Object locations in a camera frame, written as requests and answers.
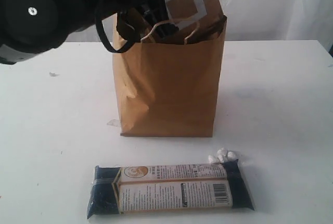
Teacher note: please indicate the brown kraft pouch orange label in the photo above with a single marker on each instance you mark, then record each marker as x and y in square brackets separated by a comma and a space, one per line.
[204, 11]

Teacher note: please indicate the small clear plastic scrap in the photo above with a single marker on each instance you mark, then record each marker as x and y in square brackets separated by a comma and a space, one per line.
[53, 74]

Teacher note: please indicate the brown paper bag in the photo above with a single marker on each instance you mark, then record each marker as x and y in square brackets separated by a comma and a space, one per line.
[168, 87]

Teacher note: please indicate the long dark noodle package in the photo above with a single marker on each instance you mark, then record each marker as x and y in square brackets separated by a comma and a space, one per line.
[122, 190]

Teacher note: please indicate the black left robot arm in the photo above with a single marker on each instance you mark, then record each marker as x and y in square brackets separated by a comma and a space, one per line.
[32, 27]

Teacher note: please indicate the white garlic clove cluster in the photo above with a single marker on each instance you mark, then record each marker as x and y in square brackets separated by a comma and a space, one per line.
[222, 155]

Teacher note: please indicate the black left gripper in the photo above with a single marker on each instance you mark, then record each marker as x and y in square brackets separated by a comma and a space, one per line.
[134, 17]

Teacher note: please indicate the clear tape scrap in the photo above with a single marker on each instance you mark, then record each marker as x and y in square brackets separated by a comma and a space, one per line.
[114, 123]

